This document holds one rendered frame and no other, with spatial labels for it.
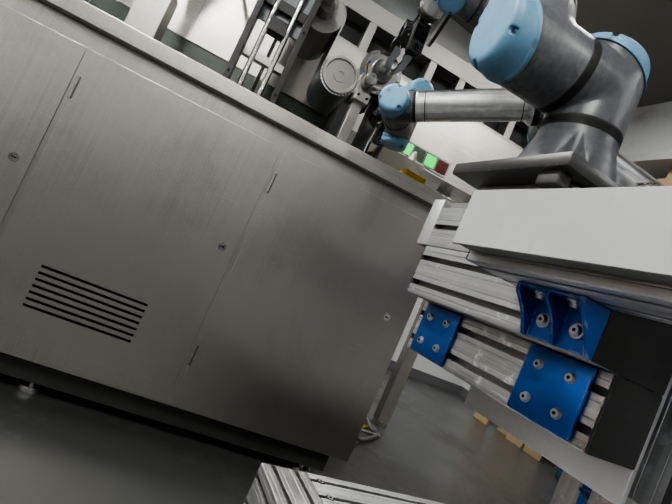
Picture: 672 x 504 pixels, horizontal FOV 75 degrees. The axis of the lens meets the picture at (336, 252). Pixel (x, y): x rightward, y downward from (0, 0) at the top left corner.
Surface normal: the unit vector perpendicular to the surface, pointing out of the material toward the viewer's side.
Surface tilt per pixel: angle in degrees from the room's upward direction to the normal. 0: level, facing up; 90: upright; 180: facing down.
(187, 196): 90
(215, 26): 90
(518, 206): 90
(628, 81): 90
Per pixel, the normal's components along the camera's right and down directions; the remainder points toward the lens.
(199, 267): 0.26, 0.07
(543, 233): -0.84, -0.39
